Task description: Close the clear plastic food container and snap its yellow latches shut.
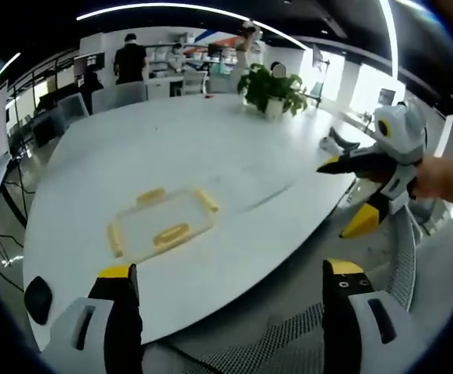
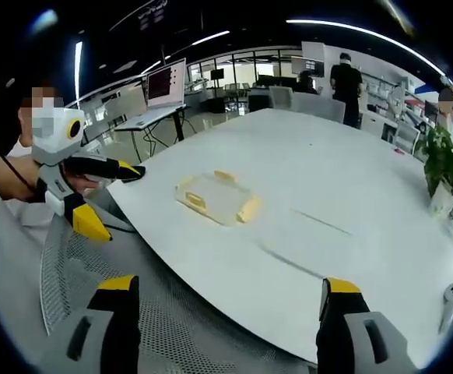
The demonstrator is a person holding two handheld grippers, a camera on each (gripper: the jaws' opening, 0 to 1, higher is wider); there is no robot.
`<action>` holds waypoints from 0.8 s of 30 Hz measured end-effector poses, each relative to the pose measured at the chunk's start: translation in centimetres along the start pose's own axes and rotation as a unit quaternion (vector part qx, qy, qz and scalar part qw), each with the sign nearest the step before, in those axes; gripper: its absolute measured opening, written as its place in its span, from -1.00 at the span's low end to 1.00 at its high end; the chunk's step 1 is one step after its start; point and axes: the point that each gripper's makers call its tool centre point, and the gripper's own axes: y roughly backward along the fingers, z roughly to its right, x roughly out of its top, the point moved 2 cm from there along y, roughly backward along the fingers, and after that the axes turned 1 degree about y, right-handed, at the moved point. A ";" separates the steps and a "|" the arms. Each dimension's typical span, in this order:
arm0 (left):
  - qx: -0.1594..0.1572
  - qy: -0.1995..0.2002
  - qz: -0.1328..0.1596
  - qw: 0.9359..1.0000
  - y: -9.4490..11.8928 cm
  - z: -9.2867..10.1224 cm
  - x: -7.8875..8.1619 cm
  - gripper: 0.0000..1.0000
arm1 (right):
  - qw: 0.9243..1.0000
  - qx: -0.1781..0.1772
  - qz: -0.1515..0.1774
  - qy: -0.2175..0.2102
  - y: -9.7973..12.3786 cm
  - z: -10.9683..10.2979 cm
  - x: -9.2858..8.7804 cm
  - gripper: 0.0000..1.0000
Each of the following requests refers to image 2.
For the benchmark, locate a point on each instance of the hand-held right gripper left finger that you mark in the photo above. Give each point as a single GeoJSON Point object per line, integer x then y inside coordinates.
{"type": "Point", "coordinates": [106, 335]}

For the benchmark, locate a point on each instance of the white desk with black legs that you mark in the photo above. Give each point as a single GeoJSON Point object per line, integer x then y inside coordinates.
{"type": "Point", "coordinates": [148, 117]}

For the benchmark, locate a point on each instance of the white handheld controller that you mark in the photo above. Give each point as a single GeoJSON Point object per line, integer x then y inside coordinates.
{"type": "Point", "coordinates": [450, 302]}

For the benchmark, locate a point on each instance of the white framed monitor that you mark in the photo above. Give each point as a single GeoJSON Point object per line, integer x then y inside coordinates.
{"type": "Point", "coordinates": [166, 83]}

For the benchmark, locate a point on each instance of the green potted plant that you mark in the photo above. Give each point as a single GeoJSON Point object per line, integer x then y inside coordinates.
{"type": "Point", "coordinates": [448, 167]}

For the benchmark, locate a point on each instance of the clear box with yellow buckles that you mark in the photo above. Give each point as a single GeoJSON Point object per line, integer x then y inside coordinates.
{"type": "Point", "coordinates": [216, 196]}

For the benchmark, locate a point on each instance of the black screen on stand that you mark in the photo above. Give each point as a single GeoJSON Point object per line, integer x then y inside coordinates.
{"type": "Point", "coordinates": [217, 83]}

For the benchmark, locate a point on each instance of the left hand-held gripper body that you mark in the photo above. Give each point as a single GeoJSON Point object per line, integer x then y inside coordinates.
{"type": "Point", "coordinates": [53, 144]}

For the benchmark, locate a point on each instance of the person's left hand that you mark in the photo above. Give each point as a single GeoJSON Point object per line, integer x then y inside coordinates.
{"type": "Point", "coordinates": [81, 184]}

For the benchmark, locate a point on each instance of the person's white shirt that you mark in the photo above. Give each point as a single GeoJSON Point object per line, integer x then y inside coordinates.
{"type": "Point", "coordinates": [32, 216]}

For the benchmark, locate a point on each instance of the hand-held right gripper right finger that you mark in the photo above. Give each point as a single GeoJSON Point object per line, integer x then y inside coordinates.
{"type": "Point", "coordinates": [339, 343]}

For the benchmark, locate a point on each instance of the white standing fan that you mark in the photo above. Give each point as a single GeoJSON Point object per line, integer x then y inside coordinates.
{"type": "Point", "coordinates": [397, 105]}

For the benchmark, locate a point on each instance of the wall mounted display screen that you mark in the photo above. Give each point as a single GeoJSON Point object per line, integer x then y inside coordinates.
{"type": "Point", "coordinates": [308, 65]}

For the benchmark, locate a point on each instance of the grey mesh office chair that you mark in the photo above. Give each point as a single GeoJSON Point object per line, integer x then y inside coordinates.
{"type": "Point", "coordinates": [164, 311]}

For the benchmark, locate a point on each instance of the ceiling light strip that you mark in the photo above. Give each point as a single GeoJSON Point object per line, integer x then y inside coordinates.
{"type": "Point", "coordinates": [370, 37]}

